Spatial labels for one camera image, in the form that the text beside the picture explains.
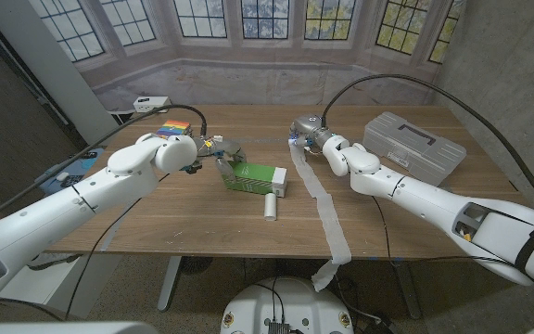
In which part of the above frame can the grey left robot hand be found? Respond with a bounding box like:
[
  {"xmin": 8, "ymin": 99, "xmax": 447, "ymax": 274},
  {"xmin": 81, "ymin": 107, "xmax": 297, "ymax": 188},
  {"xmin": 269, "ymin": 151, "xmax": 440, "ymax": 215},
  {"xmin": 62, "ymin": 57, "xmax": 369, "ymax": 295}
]
[{"xmin": 197, "ymin": 135, "xmax": 248, "ymax": 183}]

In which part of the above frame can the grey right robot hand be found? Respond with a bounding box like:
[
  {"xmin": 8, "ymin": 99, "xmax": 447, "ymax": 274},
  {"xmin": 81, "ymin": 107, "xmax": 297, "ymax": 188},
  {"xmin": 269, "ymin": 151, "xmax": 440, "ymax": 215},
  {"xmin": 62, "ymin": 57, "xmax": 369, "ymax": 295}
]
[{"xmin": 288, "ymin": 114, "xmax": 337, "ymax": 157}]

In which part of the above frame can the green cardboard package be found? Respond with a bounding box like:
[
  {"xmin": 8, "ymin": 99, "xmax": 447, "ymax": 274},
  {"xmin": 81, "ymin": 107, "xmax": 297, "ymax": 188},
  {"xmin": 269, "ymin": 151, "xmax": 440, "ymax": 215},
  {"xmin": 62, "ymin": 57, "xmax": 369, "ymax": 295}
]
[{"xmin": 222, "ymin": 161, "xmax": 288, "ymax": 199}]

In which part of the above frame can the white bandage strip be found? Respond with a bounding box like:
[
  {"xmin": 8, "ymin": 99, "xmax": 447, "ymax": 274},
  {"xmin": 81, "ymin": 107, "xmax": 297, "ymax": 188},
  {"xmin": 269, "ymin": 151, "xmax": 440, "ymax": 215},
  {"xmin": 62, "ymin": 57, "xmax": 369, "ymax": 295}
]
[{"xmin": 287, "ymin": 138, "xmax": 353, "ymax": 293}]

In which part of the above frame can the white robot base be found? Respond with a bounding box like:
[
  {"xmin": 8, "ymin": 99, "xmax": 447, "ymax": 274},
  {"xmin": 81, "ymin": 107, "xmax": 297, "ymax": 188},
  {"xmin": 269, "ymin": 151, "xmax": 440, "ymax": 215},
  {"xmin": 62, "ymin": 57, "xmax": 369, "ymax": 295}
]
[{"xmin": 220, "ymin": 276, "xmax": 355, "ymax": 334}]

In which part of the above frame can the white bandage roll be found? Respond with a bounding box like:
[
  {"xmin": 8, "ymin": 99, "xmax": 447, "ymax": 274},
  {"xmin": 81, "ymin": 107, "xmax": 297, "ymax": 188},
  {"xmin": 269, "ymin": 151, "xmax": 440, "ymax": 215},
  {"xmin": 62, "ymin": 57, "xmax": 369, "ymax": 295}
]
[{"xmin": 263, "ymin": 192, "xmax": 278, "ymax": 222}]

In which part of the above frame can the grey clamshell container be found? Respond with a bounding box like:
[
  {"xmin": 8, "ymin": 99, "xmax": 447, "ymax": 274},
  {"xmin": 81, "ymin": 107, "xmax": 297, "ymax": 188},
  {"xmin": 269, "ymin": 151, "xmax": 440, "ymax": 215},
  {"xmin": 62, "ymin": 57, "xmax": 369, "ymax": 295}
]
[{"xmin": 362, "ymin": 111, "xmax": 467, "ymax": 188}]

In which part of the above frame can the colourful block print box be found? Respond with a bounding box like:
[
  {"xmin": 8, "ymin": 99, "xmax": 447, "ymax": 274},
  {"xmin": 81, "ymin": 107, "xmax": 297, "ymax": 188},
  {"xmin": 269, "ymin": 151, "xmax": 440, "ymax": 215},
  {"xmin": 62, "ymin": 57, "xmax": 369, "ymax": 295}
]
[{"xmin": 155, "ymin": 119, "xmax": 192, "ymax": 140}]

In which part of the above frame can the printed window backdrop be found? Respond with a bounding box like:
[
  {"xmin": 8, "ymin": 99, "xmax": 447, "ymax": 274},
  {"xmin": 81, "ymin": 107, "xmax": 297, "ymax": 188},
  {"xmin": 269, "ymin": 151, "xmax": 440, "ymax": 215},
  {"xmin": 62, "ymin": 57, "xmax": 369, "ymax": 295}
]
[{"xmin": 28, "ymin": 0, "xmax": 467, "ymax": 107}]

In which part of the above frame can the white power strip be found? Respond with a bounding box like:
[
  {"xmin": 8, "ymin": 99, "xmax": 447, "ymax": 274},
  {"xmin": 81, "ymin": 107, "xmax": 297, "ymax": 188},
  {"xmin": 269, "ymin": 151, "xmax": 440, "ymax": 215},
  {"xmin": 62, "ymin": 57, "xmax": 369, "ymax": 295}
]
[{"xmin": 132, "ymin": 96, "xmax": 172, "ymax": 114}]

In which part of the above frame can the short grey tape line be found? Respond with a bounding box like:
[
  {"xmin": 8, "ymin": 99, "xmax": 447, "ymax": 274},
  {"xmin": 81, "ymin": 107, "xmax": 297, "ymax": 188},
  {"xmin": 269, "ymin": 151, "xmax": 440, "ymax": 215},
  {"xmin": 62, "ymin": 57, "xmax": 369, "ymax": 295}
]
[{"xmin": 99, "ymin": 199, "xmax": 129, "ymax": 252}]

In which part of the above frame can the blue mat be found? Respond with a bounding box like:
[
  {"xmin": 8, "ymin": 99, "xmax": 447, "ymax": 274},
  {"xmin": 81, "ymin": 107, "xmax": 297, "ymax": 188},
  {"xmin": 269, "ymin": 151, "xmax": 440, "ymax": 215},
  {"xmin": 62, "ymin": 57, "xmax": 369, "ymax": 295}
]
[{"xmin": 39, "ymin": 147, "xmax": 106, "ymax": 195}]

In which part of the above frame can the grey table leg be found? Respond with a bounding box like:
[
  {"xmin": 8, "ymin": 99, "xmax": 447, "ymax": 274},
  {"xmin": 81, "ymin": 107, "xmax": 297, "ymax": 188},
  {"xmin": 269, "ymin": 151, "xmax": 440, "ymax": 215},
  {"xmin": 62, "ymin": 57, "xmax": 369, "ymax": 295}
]
[
  {"xmin": 392, "ymin": 258, "xmax": 424, "ymax": 321},
  {"xmin": 157, "ymin": 256, "xmax": 183, "ymax": 312}
]

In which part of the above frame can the white robot torso cover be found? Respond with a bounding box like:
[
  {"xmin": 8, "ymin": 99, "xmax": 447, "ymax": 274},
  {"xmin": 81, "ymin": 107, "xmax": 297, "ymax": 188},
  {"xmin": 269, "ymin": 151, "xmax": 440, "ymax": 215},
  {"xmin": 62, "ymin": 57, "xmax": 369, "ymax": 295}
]
[{"xmin": 0, "ymin": 322, "xmax": 159, "ymax": 334}]

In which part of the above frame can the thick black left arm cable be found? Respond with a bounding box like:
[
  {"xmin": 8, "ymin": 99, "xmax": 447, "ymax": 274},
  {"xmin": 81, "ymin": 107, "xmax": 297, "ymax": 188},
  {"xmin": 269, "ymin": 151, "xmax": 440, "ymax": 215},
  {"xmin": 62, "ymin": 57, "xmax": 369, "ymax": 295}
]
[{"xmin": 0, "ymin": 104, "xmax": 209, "ymax": 231}]

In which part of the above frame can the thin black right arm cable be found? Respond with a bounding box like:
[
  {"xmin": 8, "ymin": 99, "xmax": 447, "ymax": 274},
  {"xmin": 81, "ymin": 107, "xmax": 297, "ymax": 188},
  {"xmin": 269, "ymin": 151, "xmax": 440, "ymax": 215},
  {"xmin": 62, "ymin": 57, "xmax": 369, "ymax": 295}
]
[{"xmin": 371, "ymin": 195, "xmax": 534, "ymax": 326}]

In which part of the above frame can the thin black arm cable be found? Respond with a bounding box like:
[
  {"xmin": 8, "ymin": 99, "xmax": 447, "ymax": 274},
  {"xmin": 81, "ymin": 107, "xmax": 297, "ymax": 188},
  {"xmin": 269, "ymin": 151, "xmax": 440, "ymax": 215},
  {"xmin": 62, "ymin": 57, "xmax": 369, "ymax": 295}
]
[
  {"xmin": 371, "ymin": 195, "xmax": 534, "ymax": 326},
  {"xmin": 0, "ymin": 172, "xmax": 172, "ymax": 322}
]

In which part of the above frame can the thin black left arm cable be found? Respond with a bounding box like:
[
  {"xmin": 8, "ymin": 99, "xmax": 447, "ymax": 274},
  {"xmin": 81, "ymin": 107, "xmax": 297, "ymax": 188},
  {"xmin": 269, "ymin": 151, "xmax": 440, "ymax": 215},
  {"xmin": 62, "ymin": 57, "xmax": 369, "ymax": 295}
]
[{"xmin": 0, "ymin": 172, "xmax": 172, "ymax": 322}]

